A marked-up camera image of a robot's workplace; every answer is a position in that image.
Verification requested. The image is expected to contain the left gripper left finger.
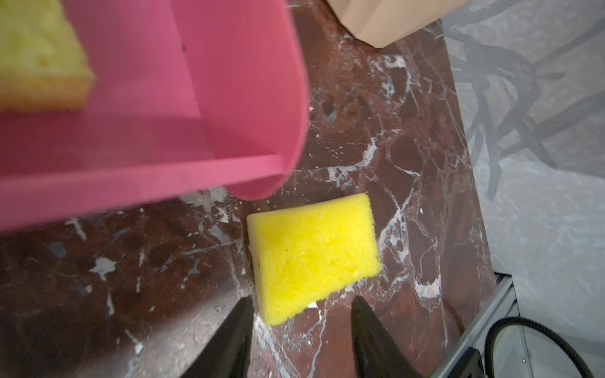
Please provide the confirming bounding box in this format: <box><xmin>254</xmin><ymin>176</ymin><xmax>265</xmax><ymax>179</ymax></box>
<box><xmin>181</xmin><ymin>296</ymin><xmax>255</xmax><ymax>378</ymax></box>

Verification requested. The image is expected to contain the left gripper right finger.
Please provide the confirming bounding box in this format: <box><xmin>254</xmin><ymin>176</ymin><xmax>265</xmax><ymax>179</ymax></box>
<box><xmin>351</xmin><ymin>295</ymin><xmax>422</xmax><ymax>377</ymax></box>

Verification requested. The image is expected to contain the bright yellow foam sponge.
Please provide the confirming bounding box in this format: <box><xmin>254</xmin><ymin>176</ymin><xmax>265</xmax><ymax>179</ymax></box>
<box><xmin>247</xmin><ymin>193</ymin><xmax>381</xmax><ymax>326</ymax></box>

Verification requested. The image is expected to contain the pink top drawer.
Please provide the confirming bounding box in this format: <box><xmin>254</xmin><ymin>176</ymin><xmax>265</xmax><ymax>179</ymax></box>
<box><xmin>1</xmin><ymin>1</ymin><xmax>309</xmax><ymax>232</ymax></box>

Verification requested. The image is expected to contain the yellow cellulose sponge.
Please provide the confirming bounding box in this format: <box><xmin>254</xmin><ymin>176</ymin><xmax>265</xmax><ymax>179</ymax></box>
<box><xmin>1</xmin><ymin>0</ymin><xmax>96</xmax><ymax>113</ymax></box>

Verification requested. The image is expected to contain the beige plant pot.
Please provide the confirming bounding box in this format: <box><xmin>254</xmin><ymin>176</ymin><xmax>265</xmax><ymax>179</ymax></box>
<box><xmin>327</xmin><ymin>0</ymin><xmax>468</xmax><ymax>48</ymax></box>

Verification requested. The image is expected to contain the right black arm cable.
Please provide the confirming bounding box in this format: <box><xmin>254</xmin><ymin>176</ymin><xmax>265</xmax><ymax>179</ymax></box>
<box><xmin>484</xmin><ymin>316</ymin><xmax>596</xmax><ymax>378</ymax></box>

